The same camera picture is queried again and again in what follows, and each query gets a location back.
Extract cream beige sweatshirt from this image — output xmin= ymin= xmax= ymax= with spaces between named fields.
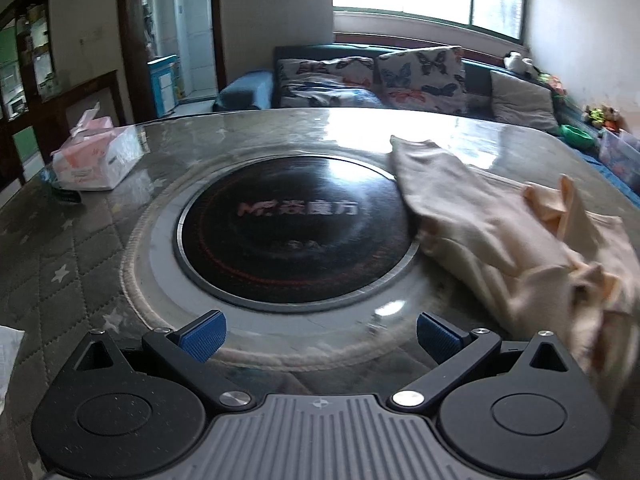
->
xmin=392 ymin=138 xmax=639 ymax=406

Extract black round induction cooktop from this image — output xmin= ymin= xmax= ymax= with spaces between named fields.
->
xmin=174 ymin=155 xmax=418 ymax=312

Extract pink tissue pack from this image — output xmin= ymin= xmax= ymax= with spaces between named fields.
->
xmin=51 ymin=103 xmax=144 ymax=192

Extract green bowl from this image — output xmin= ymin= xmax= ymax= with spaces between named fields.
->
xmin=560 ymin=125 xmax=596 ymax=151

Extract clear plastic storage box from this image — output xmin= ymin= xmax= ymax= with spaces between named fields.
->
xmin=599 ymin=130 xmax=639 ymax=186

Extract grey plain cushion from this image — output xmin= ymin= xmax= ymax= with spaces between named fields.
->
xmin=490 ymin=70 xmax=559 ymax=133

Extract blue sofa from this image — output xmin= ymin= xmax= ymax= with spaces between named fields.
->
xmin=214 ymin=44 xmax=639 ymax=203

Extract dark wooden side table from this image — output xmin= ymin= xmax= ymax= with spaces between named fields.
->
xmin=34 ymin=70 xmax=126 ymax=164

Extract butterfly pillow upright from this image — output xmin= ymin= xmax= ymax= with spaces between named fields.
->
xmin=376 ymin=46 xmax=468 ymax=115

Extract colourful plush toys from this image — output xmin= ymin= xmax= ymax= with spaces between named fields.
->
xmin=582 ymin=105 xmax=620 ymax=132

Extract blue small cabinet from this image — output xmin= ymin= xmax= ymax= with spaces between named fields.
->
xmin=148 ymin=54 xmax=178 ymax=118

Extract butterfly pillow lying flat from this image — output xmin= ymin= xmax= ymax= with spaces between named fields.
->
xmin=277 ymin=56 xmax=384 ymax=108

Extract panda plush toy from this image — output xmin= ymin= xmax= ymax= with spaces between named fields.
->
xmin=503 ymin=51 xmax=539 ymax=78

